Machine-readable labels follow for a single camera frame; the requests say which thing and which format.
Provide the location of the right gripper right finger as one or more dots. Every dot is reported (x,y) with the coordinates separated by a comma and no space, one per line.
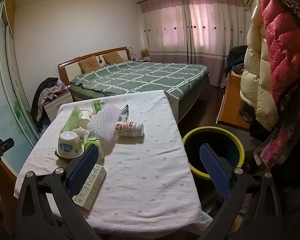
(251,207)

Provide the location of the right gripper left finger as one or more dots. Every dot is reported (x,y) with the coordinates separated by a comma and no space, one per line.
(34,217)

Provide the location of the green tea carton box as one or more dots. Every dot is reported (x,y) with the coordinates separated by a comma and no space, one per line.
(90,189)

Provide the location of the white pudding cup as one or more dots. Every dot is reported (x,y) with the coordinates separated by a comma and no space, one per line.
(69,145)

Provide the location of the green plastic bag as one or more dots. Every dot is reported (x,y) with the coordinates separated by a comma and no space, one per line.
(72,121)

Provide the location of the white paper towel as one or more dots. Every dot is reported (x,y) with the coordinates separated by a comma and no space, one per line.
(102,125)

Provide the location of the white pill bottle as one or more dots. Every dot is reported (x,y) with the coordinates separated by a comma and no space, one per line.
(129,129)

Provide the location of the clear green label jar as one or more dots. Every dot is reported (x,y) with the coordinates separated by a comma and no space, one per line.
(90,138)

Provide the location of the white paper cup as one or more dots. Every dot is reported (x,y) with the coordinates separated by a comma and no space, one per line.
(82,123)

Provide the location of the sliding wardrobe door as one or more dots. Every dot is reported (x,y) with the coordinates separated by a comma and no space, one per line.
(15,115)

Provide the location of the pink floral bag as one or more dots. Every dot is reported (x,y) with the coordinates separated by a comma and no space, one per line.
(277,147)

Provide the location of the white nightstand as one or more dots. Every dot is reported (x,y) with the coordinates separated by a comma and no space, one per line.
(53,106)

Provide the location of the wooden desk cabinet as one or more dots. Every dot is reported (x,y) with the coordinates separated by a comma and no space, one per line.
(229,112)

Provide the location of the white dotted table cloth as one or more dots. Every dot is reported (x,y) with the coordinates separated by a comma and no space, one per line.
(148,190)

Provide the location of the wooden headboard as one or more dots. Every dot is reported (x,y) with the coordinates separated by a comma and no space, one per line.
(70,69)

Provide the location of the cream puffer jacket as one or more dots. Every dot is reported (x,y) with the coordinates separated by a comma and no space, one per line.
(255,81)

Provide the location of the brown left pillow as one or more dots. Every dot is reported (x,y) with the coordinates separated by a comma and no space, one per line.
(89,64)

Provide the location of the brown pillow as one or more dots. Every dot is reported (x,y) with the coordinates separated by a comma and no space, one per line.
(112,58)
(89,64)

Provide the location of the green checked bed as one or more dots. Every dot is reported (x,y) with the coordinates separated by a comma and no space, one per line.
(181,80)

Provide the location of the brown right pillow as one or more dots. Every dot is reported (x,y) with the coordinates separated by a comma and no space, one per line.
(112,58)

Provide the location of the dark clothes pile on desk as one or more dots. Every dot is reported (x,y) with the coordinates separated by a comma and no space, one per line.
(235,57)

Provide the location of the far bedside box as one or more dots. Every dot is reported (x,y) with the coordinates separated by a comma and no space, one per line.
(144,53)

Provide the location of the pink white curtains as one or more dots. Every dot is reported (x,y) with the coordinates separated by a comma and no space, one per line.
(195,32)

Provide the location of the red dotted puffer jacket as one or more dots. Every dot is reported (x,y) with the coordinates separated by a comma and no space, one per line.
(282,29)

